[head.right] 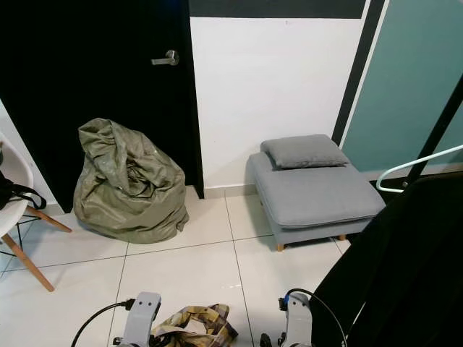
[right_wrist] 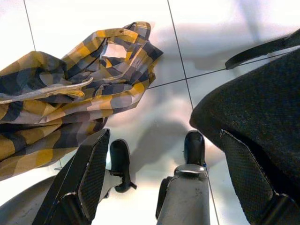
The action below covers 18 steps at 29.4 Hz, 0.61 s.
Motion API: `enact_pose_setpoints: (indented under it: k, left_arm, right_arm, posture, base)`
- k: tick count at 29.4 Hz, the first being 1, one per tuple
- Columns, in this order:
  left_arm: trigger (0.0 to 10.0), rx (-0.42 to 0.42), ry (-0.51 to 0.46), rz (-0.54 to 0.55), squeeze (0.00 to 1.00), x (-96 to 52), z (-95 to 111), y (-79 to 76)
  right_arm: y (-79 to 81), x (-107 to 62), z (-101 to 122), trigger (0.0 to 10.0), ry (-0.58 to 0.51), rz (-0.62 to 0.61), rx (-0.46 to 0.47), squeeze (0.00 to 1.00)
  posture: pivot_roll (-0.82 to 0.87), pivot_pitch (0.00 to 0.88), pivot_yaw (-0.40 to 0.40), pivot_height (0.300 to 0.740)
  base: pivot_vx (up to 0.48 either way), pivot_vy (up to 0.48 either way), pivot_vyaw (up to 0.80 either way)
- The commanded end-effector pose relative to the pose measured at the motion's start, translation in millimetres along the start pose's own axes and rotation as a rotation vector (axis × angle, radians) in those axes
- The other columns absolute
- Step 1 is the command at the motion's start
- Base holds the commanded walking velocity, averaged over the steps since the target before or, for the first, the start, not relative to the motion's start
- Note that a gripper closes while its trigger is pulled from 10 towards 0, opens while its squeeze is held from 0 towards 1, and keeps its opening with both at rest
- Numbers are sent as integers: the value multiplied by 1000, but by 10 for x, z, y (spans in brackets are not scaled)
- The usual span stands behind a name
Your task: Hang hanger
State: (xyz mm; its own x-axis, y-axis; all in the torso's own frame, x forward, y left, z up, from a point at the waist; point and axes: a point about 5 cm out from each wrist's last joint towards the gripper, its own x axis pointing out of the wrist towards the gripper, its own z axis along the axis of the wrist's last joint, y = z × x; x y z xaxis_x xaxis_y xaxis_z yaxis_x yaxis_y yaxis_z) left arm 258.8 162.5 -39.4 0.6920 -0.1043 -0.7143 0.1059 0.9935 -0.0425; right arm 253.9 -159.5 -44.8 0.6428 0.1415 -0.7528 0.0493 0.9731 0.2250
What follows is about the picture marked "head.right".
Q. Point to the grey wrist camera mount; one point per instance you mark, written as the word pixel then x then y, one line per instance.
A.
pixel 143 318
pixel 298 322

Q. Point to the black door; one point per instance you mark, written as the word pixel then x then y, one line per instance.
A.
pixel 87 72

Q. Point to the yellow grey plaid shirt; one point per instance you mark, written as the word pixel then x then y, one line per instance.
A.
pixel 199 325

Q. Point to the white clothes hanger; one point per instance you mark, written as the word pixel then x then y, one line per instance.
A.
pixel 427 156

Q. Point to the grey cushion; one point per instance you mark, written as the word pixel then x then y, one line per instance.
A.
pixel 305 152

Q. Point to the olive green sack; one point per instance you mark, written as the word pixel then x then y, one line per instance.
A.
pixel 126 188

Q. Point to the white chair wooden legs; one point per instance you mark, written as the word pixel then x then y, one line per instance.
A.
pixel 29 262

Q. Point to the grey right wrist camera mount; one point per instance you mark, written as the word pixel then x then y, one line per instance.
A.
pixel 298 322

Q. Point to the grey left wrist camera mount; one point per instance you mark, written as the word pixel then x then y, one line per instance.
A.
pixel 143 318

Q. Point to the black hanging garment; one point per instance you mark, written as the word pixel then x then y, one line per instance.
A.
pixel 405 275

